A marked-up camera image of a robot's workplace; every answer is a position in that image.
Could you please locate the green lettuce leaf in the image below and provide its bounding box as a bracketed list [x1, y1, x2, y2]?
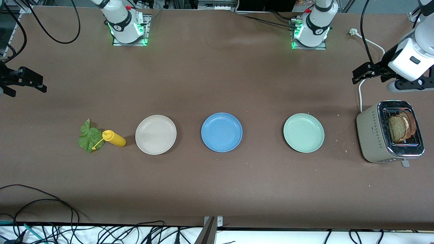
[78, 119, 105, 154]

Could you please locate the teal cable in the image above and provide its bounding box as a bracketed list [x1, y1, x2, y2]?
[0, 221, 46, 244]

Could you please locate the beige round plate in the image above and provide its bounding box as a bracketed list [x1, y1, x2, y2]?
[135, 115, 177, 155]

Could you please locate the yellow squeeze bottle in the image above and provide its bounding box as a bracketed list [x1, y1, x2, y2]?
[92, 130, 127, 150]

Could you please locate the brown bread slice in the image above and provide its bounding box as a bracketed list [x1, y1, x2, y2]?
[388, 115, 408, 143]
[400, 110, 417, 139]

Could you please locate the white toaster power cable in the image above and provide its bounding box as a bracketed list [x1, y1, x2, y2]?
[349, 28, 386, 113]

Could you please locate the metal table bracket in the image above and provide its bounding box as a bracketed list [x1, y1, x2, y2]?
[194, 216, 223, 244]

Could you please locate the pale green round plate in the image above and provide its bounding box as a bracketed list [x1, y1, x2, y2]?
[283, 113, 325, 153]

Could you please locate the beige metal toaster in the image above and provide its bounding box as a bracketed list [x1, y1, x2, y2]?
[356, 100, 425, 167]

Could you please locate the dark clothed person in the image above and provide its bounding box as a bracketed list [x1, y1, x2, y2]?
[237, 0, 296, 13]

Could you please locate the black braided cable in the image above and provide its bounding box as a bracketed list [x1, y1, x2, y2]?
[242, 14, 299, 30]

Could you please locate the blue round plate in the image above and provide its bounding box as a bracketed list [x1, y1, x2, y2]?
[201, 113, 243, 153]

